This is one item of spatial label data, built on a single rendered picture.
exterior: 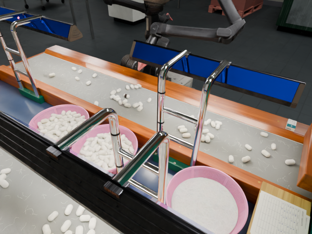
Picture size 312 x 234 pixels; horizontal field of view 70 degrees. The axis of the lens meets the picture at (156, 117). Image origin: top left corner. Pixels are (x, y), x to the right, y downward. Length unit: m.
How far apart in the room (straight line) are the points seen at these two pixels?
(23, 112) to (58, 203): 0.71
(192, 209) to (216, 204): 0.08
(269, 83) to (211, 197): 0.42
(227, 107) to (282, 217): 0.58
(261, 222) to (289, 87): 0.41
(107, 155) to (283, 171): 0.69
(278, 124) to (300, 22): 4.17
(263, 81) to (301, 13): 4.48
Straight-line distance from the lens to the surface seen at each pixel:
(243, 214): 0.82
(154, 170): 0.59
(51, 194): 0.89
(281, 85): 0.78
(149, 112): 1.14
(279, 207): 0.85
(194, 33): 1.27
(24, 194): 0.93
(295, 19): 5.25
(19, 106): 1.49
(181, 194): 0.84
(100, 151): 0.96
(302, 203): 0.90
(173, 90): 1.27
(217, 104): 1.20
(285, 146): 1.12
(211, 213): 0.82
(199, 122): 0.73
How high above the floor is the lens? 1.44
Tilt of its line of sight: 39 degrees down
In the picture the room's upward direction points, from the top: 1 degrees clockwise
